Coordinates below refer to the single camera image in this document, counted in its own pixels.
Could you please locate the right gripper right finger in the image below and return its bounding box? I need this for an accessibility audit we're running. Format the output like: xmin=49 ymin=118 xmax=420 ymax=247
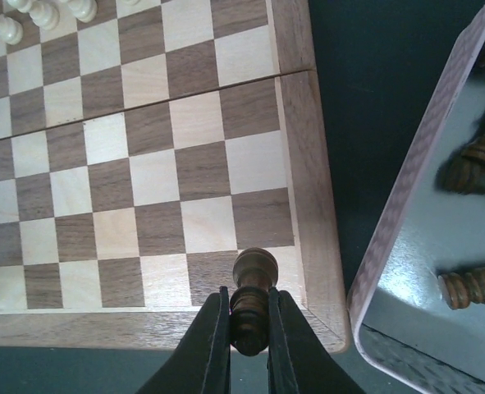
xmin=268 ymin=287 xmax=364 ymax=394

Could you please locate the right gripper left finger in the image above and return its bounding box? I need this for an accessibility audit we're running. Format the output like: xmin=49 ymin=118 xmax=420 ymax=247
xmin=138 ymin=286 xmax=231 ymax=393

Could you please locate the dark chess rook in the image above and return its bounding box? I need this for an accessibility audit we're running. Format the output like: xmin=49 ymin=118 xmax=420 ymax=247
xmin=230 ymin=247 xmax=278 ymax=356

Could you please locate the wooden chess board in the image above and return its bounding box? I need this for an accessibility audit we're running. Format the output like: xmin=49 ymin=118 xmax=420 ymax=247
xmin=0 ymin=1 xmax=350 ymax=352

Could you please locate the pink metal tin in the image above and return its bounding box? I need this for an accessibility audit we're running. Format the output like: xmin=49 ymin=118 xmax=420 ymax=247
xmin=348 ymin=5 xmax=485 ymax=393

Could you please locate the white pawn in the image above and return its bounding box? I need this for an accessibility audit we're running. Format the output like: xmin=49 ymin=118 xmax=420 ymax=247
xmin=0 ymin=15 xmax=23 ymax=45
xmin=29 ymin=1 xmax=60 ymax=30
xmin=66 ymin=0 xmax=98 ymax=23

